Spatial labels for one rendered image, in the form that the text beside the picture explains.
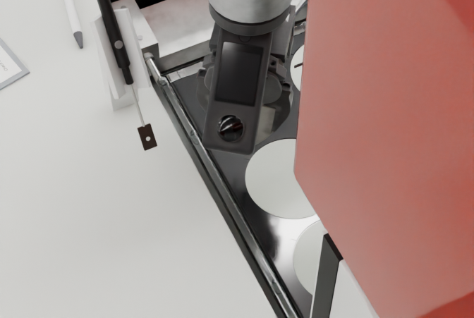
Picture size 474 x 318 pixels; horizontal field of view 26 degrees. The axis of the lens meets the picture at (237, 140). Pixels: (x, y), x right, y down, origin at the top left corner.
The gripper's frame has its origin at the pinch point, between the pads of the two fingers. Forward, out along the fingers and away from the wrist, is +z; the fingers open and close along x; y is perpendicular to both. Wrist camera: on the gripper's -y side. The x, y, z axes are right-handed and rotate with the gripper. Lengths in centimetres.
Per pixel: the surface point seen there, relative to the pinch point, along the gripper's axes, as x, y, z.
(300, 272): -7.7, -10.0, 6.2
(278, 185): -3.9, -0.4, 6.2
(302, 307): -8.5, -13.8, 6.1
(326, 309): -10.7, -24.5, -17.4
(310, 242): -8.2, -6.5, 6.2
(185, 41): 10.5, 18.3, 8.1
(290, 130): -3.9, 6.7, 6.1
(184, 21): 11.3, 21.4, 8.1
